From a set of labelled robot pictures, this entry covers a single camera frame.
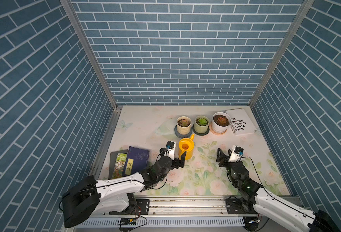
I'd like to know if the yellow plastic watering can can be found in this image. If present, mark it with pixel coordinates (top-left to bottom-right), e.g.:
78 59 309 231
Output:
179 134 195 160

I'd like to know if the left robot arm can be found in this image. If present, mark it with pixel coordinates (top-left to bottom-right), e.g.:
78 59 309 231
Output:
61 148 186 228

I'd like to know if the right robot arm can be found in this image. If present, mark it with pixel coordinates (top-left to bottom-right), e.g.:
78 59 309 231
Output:
216 146 340 232

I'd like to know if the cream pot with succulent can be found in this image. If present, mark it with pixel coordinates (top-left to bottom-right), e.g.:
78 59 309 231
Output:
176 116 191 135

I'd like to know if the white pot with red succulent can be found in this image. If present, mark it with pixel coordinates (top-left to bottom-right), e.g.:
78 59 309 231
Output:
212 112 231 132

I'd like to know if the green pot with succulent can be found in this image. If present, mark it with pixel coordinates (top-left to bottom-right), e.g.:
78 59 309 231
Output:
193 116 209 135

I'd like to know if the dark grey saucer left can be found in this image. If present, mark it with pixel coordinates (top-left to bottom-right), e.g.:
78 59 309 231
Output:
174 126 193 139

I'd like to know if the pink saucer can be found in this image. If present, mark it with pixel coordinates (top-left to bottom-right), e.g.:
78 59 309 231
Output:
209 125 227 135

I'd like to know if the dark blue book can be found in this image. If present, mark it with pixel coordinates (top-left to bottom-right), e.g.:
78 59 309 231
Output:
122 147 150 177

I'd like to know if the dark green saucer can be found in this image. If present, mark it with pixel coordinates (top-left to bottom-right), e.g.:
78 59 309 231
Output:
192 125 210 136

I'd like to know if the white book black text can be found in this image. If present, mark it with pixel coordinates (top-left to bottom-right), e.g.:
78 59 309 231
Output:
226 108 256 136

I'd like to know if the green cover book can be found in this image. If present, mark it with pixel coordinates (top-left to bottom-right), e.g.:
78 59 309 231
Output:
109 149 128 179

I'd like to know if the small green circuit board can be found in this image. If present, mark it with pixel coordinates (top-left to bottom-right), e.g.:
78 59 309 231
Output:
118 218 137 227

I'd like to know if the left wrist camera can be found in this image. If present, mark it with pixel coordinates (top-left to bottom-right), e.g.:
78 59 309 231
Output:
165 141 176 160

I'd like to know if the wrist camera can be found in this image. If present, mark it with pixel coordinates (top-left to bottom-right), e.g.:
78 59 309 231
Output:
165 141 176 160
228 146 244 162

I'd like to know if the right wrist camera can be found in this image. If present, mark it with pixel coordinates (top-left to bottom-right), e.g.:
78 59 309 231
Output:
228 146 244 162

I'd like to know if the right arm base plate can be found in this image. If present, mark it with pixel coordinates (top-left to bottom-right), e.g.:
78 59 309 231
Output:
225 197 257 215

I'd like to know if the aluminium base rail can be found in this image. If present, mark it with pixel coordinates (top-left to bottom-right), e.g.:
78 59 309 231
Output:
60 196 316 232

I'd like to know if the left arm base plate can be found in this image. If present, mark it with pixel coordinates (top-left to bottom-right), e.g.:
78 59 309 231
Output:
109 199 150 216

